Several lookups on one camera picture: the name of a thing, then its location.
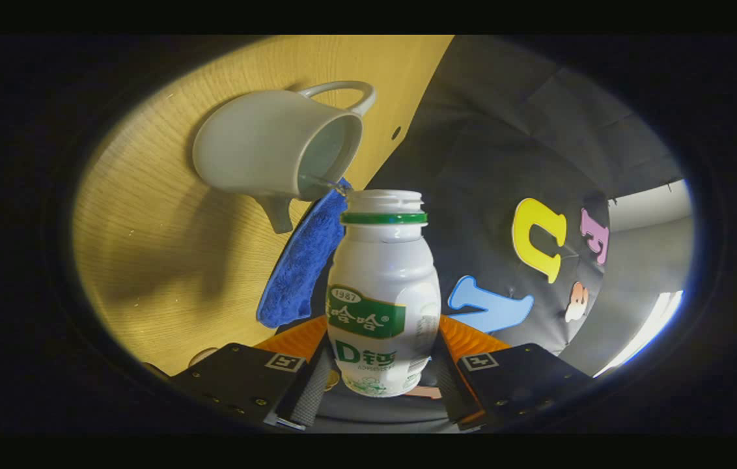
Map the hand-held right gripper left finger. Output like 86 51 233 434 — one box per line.
169 315 338 432

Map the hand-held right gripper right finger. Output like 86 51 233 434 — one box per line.
430 314 595 432

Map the white water bottle green label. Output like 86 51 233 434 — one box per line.
326 190 442 398

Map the white ceramic teacup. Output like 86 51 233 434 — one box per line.
192 80 377 235

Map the blue towel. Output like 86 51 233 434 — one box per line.
257 177 353 329

